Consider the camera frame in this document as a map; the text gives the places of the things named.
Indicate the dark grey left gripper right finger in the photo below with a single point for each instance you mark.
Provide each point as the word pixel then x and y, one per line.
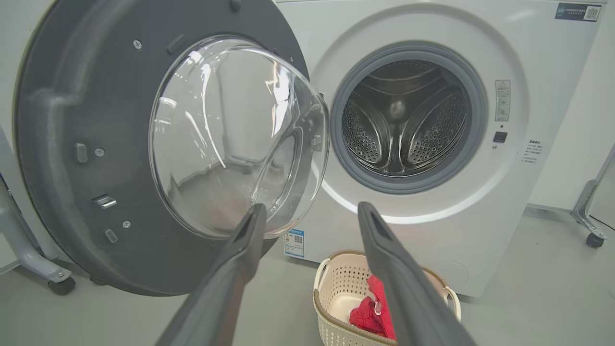
pixel 408 293

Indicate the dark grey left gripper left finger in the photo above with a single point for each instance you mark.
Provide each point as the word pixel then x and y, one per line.
pixel 216 293

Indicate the red white garment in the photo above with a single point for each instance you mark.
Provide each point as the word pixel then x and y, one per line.
pixel 367 312

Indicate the round glass washing machine door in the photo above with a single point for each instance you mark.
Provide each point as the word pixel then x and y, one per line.
pixel 96 105

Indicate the cream perforated laundry basket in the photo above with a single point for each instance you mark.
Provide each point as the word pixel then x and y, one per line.
pixel 338 288

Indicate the white washing machine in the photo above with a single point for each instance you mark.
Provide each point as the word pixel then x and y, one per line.
pixel 509 202

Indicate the black door lock socket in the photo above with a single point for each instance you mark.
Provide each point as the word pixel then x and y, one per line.
pixel 500 137

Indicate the grey rubber door gasket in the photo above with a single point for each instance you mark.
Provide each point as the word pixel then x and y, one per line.
pixel 480 120

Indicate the round filter cover hatch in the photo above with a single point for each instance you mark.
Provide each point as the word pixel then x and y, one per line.
pixel 454 273

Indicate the blue energy label sticker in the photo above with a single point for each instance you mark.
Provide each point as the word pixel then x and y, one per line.
pixel 294 243

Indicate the steel perforated washer drum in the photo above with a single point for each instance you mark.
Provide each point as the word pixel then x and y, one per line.
pixel 403 120

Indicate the small printed text label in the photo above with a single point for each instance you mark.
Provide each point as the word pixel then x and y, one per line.
pixel 532 151

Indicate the grey warning label sticker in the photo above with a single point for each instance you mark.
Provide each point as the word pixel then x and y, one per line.
pixel 502 101

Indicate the dark QR code sticker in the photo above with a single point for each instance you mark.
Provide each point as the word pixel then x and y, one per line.
pixel 576 11

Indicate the grey frame leg with caster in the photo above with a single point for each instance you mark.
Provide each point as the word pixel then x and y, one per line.
pixel 29 259

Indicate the silver frame leg with caster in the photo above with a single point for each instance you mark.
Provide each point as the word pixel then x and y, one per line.
pixel 584 211

